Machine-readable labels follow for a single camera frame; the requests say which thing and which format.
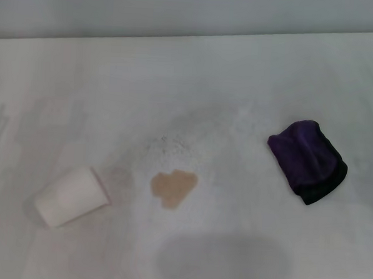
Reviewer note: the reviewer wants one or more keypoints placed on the white paper cup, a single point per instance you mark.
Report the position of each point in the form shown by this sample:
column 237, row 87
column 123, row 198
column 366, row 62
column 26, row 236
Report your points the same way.
column 72, row 196

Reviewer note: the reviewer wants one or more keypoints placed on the brown water stain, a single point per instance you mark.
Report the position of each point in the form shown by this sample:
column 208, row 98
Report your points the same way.
column 171, row 187

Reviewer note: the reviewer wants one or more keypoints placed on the purple rag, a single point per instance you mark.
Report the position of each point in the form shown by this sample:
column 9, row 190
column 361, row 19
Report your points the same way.
column 307, row 161

